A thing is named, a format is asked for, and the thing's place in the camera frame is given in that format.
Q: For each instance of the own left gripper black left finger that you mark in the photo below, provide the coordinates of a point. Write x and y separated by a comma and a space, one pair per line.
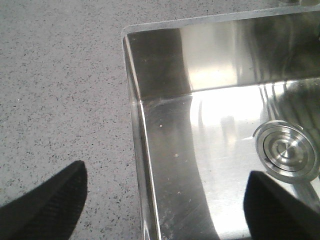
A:
50, 211

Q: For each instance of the sink drain strainer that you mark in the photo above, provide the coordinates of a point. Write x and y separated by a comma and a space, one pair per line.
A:
287, 151

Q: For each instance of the stainless steel sink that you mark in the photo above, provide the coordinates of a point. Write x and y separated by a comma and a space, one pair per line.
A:
198, 89

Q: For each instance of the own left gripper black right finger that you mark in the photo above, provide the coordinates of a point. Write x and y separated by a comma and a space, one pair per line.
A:
272, 213

